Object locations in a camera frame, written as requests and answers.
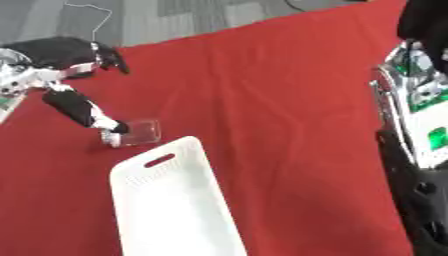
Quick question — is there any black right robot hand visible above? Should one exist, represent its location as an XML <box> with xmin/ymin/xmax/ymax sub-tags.
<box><xmin>395</xmin><ymin>0</ymin><xmax>448</xmax><ymax>73</ymax></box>

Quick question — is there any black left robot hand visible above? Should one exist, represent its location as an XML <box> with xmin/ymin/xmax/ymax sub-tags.
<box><xmin>3</xmin><ymin>35</ymin><xmax>132</xmax><ymax>135</ymax></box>

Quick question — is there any white plastic box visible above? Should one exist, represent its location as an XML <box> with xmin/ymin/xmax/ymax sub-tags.
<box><xmin>108</xmin><ymin>135</ymin><xmax>251</xmax><ymax>256</ymax></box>

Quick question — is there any clear plastic container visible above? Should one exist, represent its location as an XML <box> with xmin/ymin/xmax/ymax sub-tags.
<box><xmin>99</xmin><ymin>118</ymin><xmax>163</xmax><ymax>149</ymax></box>

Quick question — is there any thin white wire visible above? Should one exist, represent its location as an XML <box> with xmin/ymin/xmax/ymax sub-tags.
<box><xmin>61</xmin><ymin>1</ymin><xmax>114</xmax><ymax>43</ymax></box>

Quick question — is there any black cable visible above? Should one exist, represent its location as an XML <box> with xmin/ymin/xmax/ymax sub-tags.
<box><xmin>283</xmin><ymin>0</ymin><xmax>329</xmax><ymax>13</ymax></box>

